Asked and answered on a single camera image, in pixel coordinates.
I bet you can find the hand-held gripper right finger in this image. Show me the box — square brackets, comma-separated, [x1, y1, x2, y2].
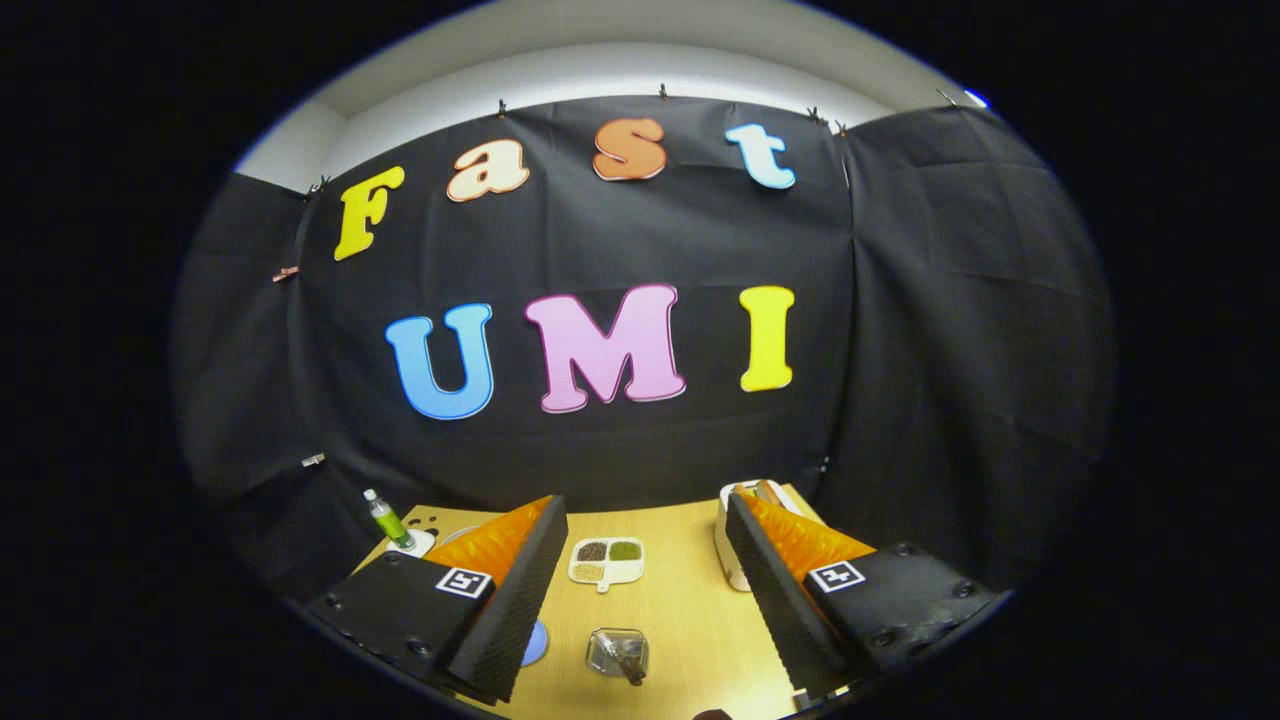
[724, 490, 1004, 701]

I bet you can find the metal wire basket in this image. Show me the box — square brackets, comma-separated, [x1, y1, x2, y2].
[585, 627, 651, 683]

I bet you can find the green label bottle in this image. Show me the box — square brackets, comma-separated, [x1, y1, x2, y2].
[363, 488, 416, 551]

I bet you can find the white divided tray of beans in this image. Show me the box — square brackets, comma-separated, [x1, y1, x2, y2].
[568, 537, 646, 594]

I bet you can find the white toaster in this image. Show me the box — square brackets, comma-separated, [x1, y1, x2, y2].
[714, 479, 801, 593]

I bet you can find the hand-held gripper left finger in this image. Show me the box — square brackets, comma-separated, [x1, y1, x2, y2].
[303, 495, 571, 705]

